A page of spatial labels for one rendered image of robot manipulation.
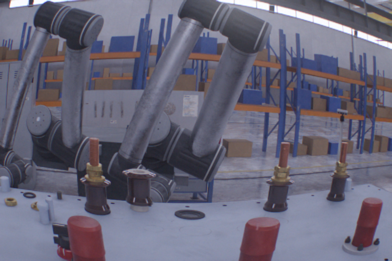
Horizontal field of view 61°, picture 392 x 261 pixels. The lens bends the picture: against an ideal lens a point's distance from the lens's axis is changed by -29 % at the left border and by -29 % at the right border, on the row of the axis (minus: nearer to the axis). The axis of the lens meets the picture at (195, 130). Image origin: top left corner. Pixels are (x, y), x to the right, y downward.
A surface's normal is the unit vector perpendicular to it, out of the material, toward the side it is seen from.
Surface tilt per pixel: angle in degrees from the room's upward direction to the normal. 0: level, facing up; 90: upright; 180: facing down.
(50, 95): 90
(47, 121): 61
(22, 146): 90
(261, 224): 3
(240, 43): 125
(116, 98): 90
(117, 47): 90
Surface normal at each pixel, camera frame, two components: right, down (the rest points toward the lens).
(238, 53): -0.41, 0.64
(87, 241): 0.30, 0.12
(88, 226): 0.11, -0.98
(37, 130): 0.13, -0.28
